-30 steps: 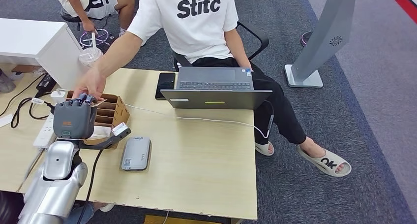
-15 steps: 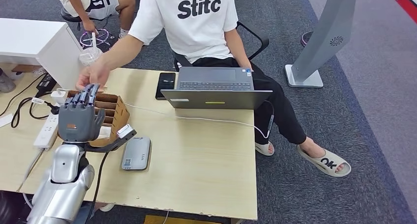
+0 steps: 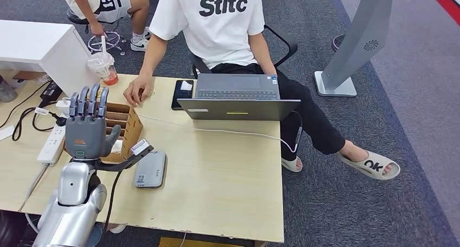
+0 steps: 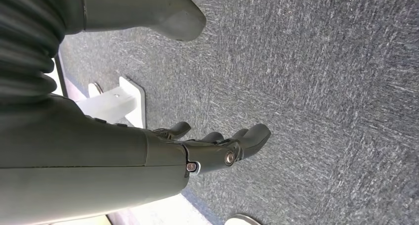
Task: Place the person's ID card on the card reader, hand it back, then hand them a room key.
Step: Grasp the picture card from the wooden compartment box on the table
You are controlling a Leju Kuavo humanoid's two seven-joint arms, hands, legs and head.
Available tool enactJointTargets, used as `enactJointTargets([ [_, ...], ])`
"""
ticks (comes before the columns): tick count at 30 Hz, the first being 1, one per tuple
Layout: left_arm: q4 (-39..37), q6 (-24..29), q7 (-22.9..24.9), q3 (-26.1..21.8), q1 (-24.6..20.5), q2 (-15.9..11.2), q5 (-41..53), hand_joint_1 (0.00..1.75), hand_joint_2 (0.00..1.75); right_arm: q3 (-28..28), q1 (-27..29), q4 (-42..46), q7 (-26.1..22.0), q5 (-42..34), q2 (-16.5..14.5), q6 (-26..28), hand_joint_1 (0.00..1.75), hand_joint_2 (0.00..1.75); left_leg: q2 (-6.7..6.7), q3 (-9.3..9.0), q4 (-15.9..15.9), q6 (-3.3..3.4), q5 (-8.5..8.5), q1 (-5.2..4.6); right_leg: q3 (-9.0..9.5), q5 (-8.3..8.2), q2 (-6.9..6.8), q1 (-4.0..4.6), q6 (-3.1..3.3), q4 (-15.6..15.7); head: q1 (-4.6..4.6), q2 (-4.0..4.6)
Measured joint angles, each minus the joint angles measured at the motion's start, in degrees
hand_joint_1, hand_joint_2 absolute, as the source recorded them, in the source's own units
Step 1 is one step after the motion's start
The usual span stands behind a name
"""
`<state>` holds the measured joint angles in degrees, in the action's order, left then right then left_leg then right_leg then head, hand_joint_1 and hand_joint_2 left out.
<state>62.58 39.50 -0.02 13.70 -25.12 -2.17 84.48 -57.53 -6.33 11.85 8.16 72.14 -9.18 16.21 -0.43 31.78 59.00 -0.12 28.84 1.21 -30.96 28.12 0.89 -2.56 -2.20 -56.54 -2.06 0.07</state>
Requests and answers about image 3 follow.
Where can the person's right hand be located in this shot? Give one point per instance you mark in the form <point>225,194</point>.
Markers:
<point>138,89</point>

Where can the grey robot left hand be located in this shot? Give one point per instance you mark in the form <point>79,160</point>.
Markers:
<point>86,137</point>

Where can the white room key card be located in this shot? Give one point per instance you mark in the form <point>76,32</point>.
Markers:
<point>116,146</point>

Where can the clear plastic drink cup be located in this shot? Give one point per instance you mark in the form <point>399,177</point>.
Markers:
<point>104,70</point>

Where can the person's left forearm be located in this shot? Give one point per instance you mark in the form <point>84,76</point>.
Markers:
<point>264,54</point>

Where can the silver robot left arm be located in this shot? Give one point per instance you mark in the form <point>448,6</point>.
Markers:
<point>72,187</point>

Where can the person's right forearm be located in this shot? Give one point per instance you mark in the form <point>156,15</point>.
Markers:
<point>152,56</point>

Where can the wooden card organizer box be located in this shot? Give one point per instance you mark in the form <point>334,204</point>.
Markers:
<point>133,130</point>

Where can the grey card reader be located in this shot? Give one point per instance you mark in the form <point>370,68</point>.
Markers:
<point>151,168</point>

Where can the person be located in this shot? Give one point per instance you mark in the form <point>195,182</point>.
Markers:
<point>215,33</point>
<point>116,228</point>
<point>108,0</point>

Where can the white power strip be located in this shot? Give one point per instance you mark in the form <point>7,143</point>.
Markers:
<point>50,148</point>

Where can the white charger plug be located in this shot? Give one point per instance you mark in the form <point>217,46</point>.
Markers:
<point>63,107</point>

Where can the black smartphone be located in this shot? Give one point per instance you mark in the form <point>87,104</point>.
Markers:
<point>177,98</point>

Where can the small white case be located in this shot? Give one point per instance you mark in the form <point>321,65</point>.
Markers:
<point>186,86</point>

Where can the white drinking straw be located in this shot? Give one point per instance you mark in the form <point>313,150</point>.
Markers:
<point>103,45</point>

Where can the black power adapter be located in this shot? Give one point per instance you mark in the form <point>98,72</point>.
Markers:
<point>51,91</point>

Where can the white paper slip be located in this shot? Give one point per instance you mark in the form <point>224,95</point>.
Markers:
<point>6,133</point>

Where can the brown cardboard box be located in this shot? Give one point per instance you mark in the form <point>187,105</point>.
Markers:
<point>28,75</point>

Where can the grey shoe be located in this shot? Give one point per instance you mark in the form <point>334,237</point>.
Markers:
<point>7,92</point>

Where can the black stool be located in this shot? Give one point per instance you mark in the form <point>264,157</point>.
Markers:
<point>77,19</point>

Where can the grey laptop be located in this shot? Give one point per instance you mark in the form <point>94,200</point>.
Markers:
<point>237,110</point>

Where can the white cabinet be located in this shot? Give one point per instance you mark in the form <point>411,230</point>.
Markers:
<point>36,40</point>

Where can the yellow board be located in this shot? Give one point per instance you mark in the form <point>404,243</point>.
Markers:
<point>194,243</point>

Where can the black office chair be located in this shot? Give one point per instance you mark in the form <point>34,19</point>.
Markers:
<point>287,45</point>

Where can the dark round base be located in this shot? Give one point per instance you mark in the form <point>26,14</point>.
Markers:
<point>336,44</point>

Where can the grey kiosk stand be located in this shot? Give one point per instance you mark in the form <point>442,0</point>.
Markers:
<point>363,33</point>

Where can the beige sandal with print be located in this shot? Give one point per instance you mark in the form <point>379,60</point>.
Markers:
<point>373,165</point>

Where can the black camera bracket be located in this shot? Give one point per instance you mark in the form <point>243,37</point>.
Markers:
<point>118,164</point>

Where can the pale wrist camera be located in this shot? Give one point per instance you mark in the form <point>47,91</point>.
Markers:
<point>140,147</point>

